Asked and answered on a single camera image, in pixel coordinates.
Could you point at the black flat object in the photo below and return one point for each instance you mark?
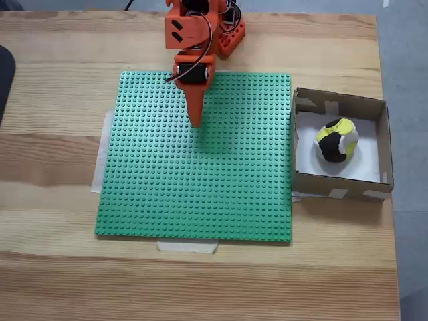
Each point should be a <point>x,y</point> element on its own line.
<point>5,77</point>

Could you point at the brown cardboard box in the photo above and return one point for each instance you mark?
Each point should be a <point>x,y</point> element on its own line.
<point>341,189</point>

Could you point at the green studded baseplate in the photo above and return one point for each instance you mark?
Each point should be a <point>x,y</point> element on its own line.
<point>217,184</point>

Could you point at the masking tape strip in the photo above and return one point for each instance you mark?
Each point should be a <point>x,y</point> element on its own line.
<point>98,174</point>
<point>187,246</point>

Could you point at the white paper sheet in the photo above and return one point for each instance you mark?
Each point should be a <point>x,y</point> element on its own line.
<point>307,160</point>

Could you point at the yellow black white soft ball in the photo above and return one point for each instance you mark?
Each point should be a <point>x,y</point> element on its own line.
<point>334,143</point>

